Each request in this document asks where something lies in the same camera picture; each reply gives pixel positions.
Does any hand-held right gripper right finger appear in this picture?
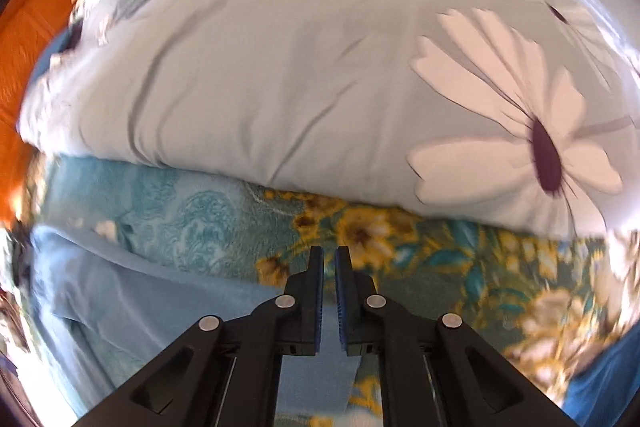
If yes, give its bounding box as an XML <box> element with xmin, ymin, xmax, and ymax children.
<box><xmin>335</xmin><ymin>246</ymin><xmax>583</xmax><ymax>427</ymax></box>

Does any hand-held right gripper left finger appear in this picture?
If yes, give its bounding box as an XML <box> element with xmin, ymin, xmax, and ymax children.
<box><xmin>72</xmin><ymin>246</ymin><xmax>325</xmax><ymax>427</ymax></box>

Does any light blue sweater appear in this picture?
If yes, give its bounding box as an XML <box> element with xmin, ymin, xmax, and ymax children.
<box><xmin>30</xmin><ymin>227</ymin><xmax>361</xmax><ymax>427</ymax></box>

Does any teal floral blanket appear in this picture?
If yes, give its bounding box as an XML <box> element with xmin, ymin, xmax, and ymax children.
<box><xmin>30</xmin><ymin>154</ymin><xmax>640</xmax><ymax>427</ymax></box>

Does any light blue floral duvet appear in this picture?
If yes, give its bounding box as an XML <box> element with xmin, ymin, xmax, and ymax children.
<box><xmin>17</xmin><ymin>0</ymin><xmax>640</xmax><ymax>240</ymax></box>

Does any blue cloth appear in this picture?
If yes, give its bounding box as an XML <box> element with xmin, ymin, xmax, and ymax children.
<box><xmin>560</xmin><ymin>332</ymin><xmax>640</xmax><ymax>427</ymax></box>

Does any blue pillow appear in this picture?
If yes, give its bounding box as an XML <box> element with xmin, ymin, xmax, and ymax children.
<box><xmin>47</xmin><ymin>29</ymin><xmax>78</xmax><ymax>70</ymax></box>

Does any orange wooden headboard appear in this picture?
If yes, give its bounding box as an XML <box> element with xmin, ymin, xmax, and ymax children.
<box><xmin>0</xmin><ymin>0</ymin><xmax>136</xmax><ymax>223</ymax></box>

